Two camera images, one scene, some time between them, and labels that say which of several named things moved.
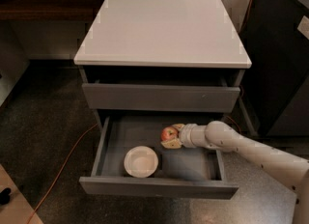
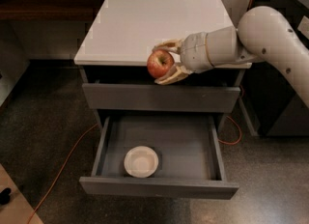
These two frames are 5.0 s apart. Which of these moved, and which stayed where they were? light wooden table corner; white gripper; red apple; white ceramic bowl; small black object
Moved: red apple; white gripper
Stayed: light wooden table corner; small black object; white ceramic bowl
